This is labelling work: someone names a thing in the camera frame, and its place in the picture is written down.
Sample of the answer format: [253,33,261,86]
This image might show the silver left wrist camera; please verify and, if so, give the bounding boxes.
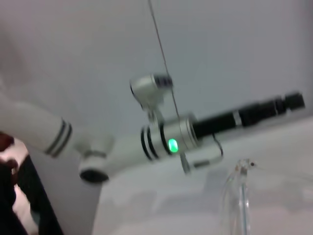
[129,72,175,112]

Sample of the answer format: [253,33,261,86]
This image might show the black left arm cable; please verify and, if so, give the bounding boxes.
[179,136,224,176]

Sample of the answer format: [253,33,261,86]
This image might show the man with dark hair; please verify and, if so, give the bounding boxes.
[0,131,64,235]

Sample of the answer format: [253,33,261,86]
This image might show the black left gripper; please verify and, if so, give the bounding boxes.
[192,90,306,138]

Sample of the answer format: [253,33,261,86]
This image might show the clear white glasses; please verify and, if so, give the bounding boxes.
[219,158,268,235]

